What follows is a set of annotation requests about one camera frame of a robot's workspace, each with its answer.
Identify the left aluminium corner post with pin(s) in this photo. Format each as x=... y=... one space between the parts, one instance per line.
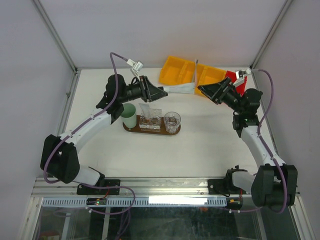
x=54 y=34

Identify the clear acrylic toothbrush holder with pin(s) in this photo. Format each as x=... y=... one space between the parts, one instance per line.
x=154 y=123

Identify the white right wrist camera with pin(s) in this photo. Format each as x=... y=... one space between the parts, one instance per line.
x=242 y=75

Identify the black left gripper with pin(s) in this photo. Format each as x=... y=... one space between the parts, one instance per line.
x=155 y=93

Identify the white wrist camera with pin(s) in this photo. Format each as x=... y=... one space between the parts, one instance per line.
x=242 y=75
x=135 y=67

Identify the aluminium corner post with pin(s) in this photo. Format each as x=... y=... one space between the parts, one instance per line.
x=277 y=22
x=54 y=34

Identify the red plastic bin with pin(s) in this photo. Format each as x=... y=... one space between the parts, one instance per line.
x=241 y=89

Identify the clear plastic cup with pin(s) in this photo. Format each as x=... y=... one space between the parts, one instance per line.
x=172 y=121

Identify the pink toothbrush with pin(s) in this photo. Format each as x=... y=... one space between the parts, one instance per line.
x=194 y=86

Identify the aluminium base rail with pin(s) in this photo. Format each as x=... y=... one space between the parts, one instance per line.
x=142 y=186

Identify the yellow bin left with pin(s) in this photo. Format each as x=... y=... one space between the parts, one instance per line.
x=174 y=71

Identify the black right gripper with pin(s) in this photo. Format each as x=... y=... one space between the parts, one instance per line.
x=216 y=92

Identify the yellow bin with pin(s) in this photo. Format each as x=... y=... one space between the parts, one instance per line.
x=174 y=71
x=192 y=72
x=210 y=75

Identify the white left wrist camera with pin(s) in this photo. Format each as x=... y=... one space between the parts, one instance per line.
x=135 y=67

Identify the yellow bin right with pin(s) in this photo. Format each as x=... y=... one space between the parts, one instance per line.
x=210 y=75

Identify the right aluminium corner post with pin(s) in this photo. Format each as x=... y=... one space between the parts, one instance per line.
x=277 y=22

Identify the white slotted cable duct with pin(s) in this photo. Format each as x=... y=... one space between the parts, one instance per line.
x=151 y=201

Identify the green plastic cup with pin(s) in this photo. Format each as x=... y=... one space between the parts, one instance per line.
x=129 y=115

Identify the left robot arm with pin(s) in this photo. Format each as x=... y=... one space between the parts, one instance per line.
x=59 y=160

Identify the brown oval wooden tray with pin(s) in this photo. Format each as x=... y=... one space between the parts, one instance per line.
x=163 y=131

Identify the yellow bin middle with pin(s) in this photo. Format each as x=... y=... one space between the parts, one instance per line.
x=192 y=72

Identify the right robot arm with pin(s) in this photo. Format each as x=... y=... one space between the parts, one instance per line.
x=274 y=185

